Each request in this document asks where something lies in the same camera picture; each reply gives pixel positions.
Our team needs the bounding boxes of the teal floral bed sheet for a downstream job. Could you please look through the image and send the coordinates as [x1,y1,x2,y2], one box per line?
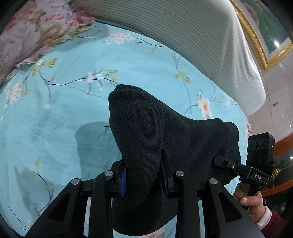
[1,22,247,236]

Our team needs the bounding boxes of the black pants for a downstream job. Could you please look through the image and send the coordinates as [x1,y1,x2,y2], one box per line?
[108,84,241,236]

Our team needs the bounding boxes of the pink floral pillow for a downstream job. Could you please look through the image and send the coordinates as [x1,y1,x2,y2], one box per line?
[1,1,95,80]

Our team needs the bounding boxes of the white striped headboard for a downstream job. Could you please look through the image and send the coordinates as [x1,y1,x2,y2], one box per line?
[77,0,266,116]

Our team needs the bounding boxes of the gold framed floral painting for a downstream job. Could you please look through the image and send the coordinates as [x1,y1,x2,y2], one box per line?
[231,0,292,70]

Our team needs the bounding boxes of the person's right hand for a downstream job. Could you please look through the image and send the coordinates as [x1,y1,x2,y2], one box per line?
[233,183,271,223]

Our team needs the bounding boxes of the red right sleeve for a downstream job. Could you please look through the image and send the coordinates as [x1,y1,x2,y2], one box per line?
[256,206,285,238]

